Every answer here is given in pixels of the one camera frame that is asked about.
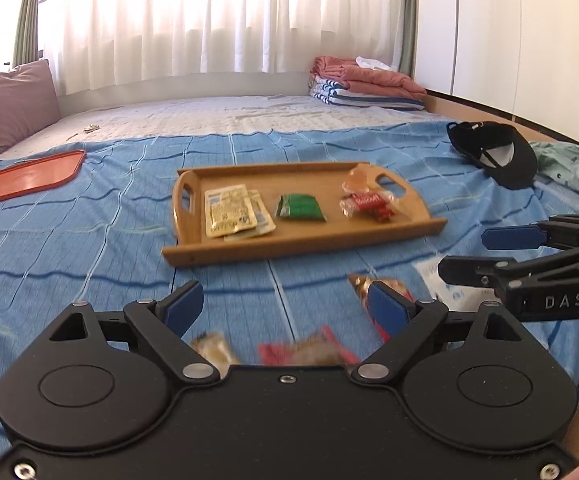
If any pink red snack packet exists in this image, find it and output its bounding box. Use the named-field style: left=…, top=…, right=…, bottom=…
left=258, top=325, right=360, bottom=366

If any dark red bar packet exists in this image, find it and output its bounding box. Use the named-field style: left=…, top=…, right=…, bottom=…
left=372, top=200, right=397, bottom=223

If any black cap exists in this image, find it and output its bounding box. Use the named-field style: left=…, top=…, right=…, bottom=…
left=446, top=121, right=539, bottom=191

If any red biscuit packet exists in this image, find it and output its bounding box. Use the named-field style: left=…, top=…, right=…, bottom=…
left=339, top=191, right=400, bottom=218

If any green curtain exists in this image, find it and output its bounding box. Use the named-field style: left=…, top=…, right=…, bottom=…
left=12, top=0, right=45, bottom=68
left=399, top=0, right=420, bottom=81

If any white switch with cable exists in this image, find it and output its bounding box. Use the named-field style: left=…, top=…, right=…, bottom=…
left=64, top=123, right=102, bottom=142

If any brown peanut snack packet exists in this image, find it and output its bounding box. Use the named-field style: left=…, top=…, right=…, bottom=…
left=189, top=330, right=242, bottom=376

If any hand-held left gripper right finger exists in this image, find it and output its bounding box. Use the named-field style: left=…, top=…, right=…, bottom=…
left=349, top=280, right=523, bottom=386

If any folded blue striped blanket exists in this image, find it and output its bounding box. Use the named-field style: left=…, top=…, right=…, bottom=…
left=308, top=74, right=425, bottom=112

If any orange red snack packet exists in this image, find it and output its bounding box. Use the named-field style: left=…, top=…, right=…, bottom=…
left=348, top=273, right=416, bottom=343

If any wooden tray with handles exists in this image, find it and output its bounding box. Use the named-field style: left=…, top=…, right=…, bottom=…
left=162, top=161, right=449, bottom=267

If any blue checked bedsheet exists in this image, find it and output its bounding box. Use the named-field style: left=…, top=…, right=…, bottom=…
left=0, top=120, right=579, bottom=461

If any orange plastic tray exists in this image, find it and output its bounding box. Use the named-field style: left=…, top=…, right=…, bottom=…
left=0, top=149, right=87, bottom=210

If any white wardrobe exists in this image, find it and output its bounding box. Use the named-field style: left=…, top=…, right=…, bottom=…
left=417, top=0, right=579, bottom=146

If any folded blankets stack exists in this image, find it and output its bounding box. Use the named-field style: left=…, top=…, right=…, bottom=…
left=312, top=55, right=427, bottom=101

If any wooden bed frame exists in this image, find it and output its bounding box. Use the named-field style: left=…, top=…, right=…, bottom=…
left=423, top=87, right=579, bottom=147

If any mauve pillow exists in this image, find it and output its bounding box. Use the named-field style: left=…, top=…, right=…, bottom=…
left=0, top=58, right=61, bottom=157

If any gold snack packet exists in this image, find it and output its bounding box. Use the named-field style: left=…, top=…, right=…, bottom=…
left=224, top=190, right=276, bottom=241
left=204, top=184, right=257, bottom=238

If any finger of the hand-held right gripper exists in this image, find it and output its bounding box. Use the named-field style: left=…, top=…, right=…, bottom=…
left=438, top=244, right=579, bottom=289
left=483, top=214, right=579, bottom=252

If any white pastry packet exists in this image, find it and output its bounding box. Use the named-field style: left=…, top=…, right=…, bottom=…
left=414, top=257, right=485, bottom=313

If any grey green jacket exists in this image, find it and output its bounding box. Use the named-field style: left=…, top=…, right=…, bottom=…
left=528, top=141, right=579, bottom=206

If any clear jelly cup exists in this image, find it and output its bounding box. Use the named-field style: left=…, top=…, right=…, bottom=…
left=342, top=169, right=373, bottom=196

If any green snack packet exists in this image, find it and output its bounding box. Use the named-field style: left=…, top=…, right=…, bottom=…
left=275, top=193, right=327, bottom=222

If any grey mattress pad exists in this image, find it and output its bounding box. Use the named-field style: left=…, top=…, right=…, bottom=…
left=0, top=92, right=450, bottom=161

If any white sheer curtain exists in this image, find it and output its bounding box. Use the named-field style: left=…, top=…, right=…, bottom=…
left=36, top=0, right=415, bottom=96

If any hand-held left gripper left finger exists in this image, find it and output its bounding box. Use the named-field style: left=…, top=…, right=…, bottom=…
left=49, top=280, right=221, bottom=386

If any beige headboard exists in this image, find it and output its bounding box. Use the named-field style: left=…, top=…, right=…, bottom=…
left=54, top=67, right=320, bottom=111

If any white cloth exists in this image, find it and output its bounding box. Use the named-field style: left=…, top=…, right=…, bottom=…
left=354, top=55, right=400, bottom=71

